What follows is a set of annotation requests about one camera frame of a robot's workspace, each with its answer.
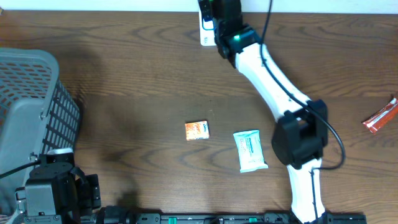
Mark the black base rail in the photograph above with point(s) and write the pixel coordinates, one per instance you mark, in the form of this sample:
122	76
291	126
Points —
155	218

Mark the orange small packet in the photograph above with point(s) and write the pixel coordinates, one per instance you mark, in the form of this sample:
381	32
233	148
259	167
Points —
197	130

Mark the teal wet wipes pack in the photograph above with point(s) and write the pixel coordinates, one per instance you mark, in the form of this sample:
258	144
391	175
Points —
249	151

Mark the grey plastic basket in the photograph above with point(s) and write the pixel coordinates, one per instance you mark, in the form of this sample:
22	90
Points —
37	115

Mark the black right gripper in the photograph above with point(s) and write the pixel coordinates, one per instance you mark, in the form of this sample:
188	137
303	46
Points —
204	7

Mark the red snack bar wrapper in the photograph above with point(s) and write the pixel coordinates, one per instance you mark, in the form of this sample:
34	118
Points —
382	117

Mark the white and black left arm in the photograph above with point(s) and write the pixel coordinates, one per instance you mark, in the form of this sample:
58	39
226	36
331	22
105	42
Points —
57	191

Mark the white barcode scanner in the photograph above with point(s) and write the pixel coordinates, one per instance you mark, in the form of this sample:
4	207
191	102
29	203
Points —
207	35

